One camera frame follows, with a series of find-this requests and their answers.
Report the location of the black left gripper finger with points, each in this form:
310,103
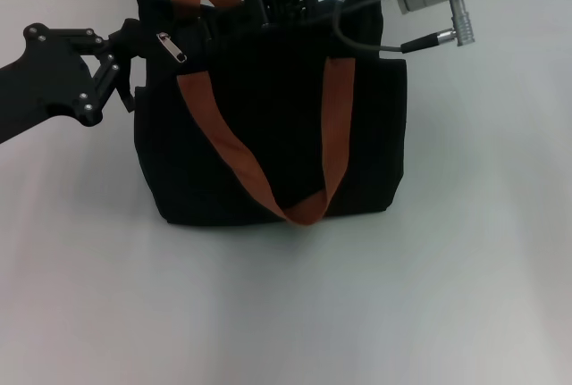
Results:
105,81
129,39

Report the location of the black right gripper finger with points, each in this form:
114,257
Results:
250,12

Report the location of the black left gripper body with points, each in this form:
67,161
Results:
40,77

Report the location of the silver zipper pull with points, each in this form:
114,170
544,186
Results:
172,47

